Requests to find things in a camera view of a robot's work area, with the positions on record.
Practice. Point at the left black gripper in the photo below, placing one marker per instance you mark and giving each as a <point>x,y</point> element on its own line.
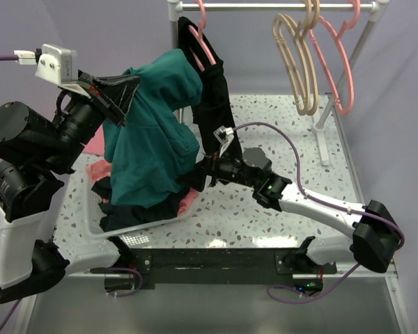
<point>120,90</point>

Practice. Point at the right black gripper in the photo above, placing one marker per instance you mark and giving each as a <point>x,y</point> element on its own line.
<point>212,164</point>

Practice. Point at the teal green shorts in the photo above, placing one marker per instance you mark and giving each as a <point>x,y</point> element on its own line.
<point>153,149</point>

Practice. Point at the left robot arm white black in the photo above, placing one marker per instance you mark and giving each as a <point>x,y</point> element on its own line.
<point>34,153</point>

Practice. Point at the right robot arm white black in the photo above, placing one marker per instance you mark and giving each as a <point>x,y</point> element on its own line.
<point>368,234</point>

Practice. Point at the black shorts on hanger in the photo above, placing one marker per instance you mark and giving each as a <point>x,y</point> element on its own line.
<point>214,108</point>

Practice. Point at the pink hanger holding shorts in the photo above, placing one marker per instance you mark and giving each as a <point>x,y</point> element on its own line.
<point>198,33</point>

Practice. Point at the beige wooden hanger front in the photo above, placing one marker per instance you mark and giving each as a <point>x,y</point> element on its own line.
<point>292,69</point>

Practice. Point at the beige wooden hanger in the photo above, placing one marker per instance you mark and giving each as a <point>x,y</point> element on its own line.
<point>292,69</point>
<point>311,62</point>

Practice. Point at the beige wooden hanger back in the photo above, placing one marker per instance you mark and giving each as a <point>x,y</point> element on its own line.
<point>311,62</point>

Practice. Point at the pink garment in basket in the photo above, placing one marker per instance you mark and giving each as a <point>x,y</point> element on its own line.
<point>187,201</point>

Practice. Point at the pink folded shirt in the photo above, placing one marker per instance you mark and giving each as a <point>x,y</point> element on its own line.
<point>96,145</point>

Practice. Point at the coral patterned garment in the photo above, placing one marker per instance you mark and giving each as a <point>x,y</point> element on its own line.
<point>98,170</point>

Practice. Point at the dark navy garment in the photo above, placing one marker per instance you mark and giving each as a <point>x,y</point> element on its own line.
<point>119,217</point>

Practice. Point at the white laundry basket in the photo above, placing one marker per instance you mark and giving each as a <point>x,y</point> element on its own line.
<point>92,214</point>

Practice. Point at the white metal clothes rack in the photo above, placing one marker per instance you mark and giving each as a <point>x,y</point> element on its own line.
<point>293,40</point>

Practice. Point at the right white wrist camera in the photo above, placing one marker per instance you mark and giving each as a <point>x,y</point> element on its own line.
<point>225,136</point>

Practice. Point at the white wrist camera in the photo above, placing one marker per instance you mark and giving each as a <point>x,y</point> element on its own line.
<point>225,136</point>
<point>58,66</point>

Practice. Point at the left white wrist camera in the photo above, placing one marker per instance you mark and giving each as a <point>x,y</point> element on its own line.
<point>58,66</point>

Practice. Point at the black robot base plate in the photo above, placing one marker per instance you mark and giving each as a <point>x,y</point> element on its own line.
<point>148,267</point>

